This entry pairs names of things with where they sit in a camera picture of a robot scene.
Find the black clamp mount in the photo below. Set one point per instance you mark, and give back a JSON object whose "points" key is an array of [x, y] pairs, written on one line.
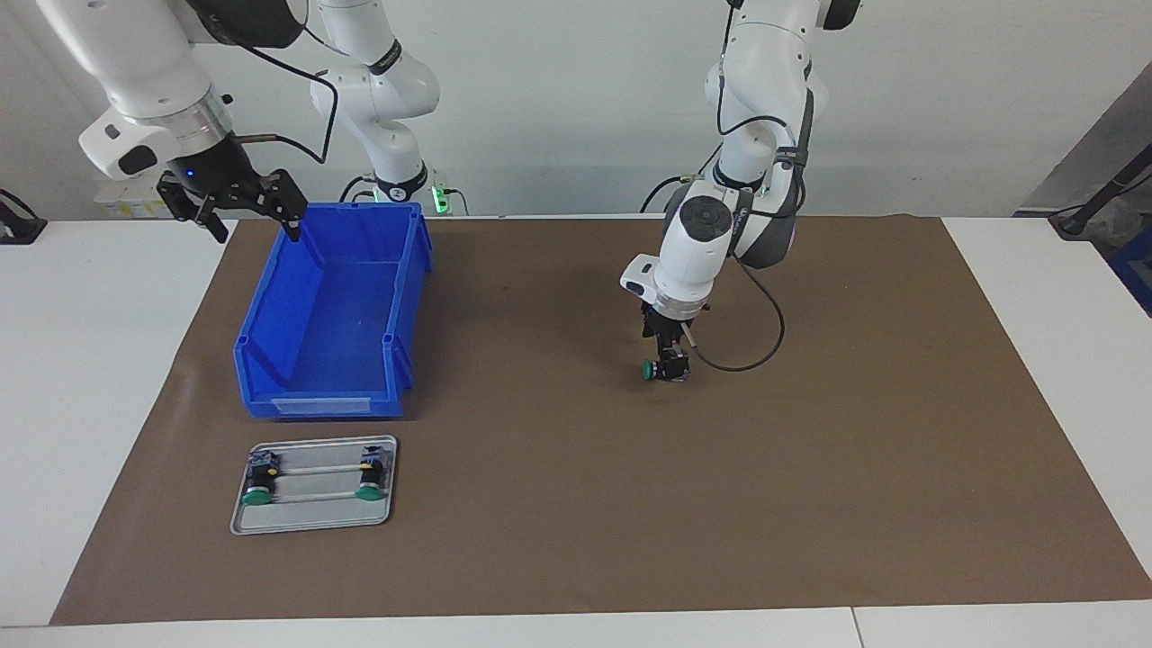
{"points": [[22, 229]]}

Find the brown paper mat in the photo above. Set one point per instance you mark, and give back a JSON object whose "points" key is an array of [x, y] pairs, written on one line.
{"points": [[540, 495]]}

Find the thin metal rod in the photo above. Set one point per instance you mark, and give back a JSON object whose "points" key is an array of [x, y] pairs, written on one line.
{"points": [[319, 469], [315, 494]]}

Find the green push button switch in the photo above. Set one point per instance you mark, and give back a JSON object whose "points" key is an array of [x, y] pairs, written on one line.
{"points": [[648, 370], [367, 491], [256, 497]]}

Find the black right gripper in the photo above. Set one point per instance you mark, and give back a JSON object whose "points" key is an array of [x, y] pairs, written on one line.
{"points": [[211, 166]]}

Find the white yellow labelled box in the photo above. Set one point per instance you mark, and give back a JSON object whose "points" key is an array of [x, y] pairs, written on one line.
{"points": [[121, 209]]}

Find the blue box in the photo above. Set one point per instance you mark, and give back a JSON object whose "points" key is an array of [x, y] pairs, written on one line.
{"points": [[1136, 270]]}

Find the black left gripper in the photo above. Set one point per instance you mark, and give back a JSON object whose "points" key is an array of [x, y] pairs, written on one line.
{"points": [[664, 324]]}

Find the silver metal tray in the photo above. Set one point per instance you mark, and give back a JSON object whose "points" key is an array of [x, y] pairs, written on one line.
{"points": [[315, 520]]}

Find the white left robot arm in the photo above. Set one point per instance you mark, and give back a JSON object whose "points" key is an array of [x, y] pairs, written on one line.
{"points": [[702, 243]]}

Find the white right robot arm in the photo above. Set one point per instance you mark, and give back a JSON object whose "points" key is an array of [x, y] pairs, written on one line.
{"points": [[135, 81]]}

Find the black stand pole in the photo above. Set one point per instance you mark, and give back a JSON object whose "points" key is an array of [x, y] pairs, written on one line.
{"points": [[1071, 223]]}

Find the blue plastic storage bin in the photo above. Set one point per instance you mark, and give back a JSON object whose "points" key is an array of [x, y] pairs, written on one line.
{"points": [[333, 315]]}

